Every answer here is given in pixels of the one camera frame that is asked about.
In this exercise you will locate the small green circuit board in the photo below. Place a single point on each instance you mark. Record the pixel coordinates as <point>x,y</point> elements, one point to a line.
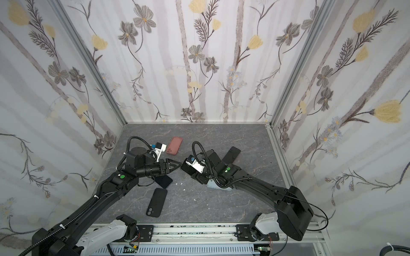
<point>130,249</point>

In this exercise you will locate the black phone case front left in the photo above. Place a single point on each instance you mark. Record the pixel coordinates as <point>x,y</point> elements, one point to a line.
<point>156,204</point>

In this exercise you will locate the aluminium mounting rail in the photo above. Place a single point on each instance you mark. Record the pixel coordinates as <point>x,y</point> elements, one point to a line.
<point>98,236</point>

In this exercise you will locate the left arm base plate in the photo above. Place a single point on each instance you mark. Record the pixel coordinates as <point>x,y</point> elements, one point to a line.
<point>140,233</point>

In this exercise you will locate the black phone tilted left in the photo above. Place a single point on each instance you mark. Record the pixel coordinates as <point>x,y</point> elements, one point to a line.
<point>163,181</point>

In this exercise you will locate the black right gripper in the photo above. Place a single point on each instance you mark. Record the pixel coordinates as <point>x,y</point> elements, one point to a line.
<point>201,174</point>

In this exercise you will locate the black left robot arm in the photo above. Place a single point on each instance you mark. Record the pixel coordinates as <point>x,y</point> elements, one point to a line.
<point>62,238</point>

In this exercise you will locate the white slotted cable duct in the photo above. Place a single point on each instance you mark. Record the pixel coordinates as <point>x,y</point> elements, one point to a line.
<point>183,250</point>

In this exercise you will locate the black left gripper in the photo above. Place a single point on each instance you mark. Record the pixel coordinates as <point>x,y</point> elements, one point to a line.
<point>164,166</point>

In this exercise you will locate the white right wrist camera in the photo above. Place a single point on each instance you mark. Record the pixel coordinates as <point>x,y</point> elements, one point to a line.
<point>194,163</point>

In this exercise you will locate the black phone right back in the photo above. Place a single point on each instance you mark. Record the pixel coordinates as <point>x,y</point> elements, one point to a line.
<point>231,155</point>

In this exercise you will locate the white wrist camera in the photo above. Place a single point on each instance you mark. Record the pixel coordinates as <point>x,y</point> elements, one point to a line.
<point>194,163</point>
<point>158,149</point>

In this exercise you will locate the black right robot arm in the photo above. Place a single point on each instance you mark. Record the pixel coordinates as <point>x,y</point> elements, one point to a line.
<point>292,213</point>

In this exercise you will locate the pink phone case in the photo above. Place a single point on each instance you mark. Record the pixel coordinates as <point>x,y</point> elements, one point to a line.
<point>174,145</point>

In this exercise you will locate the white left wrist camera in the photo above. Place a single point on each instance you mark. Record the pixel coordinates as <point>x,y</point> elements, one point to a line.
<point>158,149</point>

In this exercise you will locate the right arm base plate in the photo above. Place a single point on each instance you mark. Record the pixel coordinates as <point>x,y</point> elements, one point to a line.
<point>247,233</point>

